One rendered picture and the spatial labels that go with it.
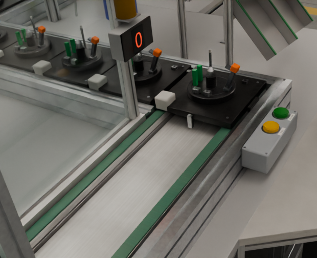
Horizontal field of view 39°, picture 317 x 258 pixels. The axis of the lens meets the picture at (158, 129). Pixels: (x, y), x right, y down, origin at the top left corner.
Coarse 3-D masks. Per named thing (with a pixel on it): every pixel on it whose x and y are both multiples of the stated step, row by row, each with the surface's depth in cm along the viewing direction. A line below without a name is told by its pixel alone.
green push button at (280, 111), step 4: (276, 108) 121; (280, 108) 121; (284, 108) 121; (276, 112) 120; (280, 112) 119; (284, 112) 119; (288, 112) 119; (276, 116) 119; (280, 116) 119; (284, 116) 119
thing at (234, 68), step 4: (228, 64) 124; (236, 64) 122; (228, 68) 123; (232, 68) 122; (236, 68) 121; (232, 72) 123; (236, 72) 122; (232, 76) 124; (228, 80) 125; (232, 80) 125; (228, 84) 126
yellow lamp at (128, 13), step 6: (114, 0) 105; (120, 0) 103; (126, 0) 104; (132, 0) 105; (120, 6) 104; (126, 6) 104; (132, 6) 105; (120, 12) 105; (126, 12) 105; (132, 12) 106; (120, 18) 106; (126, 18) 106
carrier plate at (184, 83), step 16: (240, 80) 135; (256, 80) 134; (176, 96) 131; (240, 96) 128; (256, 96) 129; (176, 112) 127; (192, 112) 124; (208, 112) 123; (224, 112) 122; (240, 112) 122
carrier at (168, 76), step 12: (132, 60) 153; (144, 60) 147; (168, 60) 150; (144, 72) 141; (156, 72) 140; (168, 72) 144; (180, 72) 143; (144, 84) 138; (156, 84) 138; (168, 84) 137; (144, 96) 133
